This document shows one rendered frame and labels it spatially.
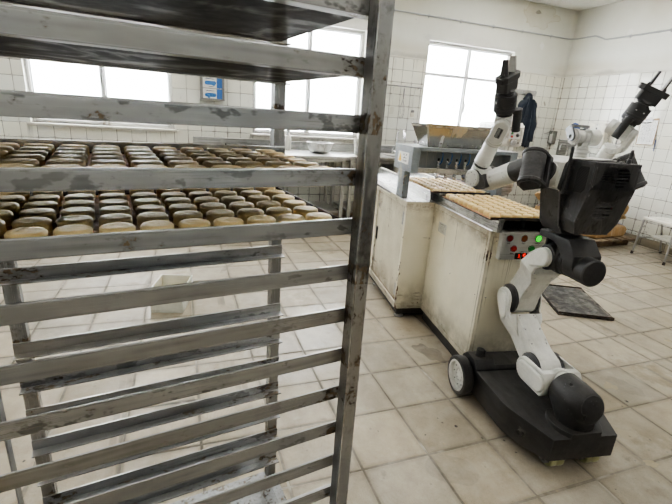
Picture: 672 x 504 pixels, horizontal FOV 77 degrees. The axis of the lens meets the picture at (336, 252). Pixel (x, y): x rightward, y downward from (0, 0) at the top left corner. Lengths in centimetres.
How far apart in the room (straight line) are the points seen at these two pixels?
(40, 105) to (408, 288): 257
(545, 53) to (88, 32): 709
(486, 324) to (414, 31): 453
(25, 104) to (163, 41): 18
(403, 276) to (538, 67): 508
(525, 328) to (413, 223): 100
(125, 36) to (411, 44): 564
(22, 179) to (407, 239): 241
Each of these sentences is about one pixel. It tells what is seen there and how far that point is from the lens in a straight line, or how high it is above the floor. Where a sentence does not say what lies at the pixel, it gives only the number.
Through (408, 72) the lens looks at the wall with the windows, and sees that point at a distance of 613.
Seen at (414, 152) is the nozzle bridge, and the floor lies 115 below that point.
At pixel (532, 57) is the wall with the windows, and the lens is 731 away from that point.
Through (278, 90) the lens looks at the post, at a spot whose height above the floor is 138.
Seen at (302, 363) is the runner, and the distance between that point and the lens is 85.
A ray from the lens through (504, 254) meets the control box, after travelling 227.
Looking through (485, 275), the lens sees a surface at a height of 60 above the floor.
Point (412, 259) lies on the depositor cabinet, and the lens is 287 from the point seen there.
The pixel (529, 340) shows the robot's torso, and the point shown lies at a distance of 222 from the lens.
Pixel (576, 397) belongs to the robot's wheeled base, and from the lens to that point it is 202.
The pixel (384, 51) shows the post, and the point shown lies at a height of 143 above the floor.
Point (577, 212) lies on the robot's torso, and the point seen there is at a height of 104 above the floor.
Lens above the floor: 133
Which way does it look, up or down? 18 degrees down
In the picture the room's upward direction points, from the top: 4 degrees clockwise
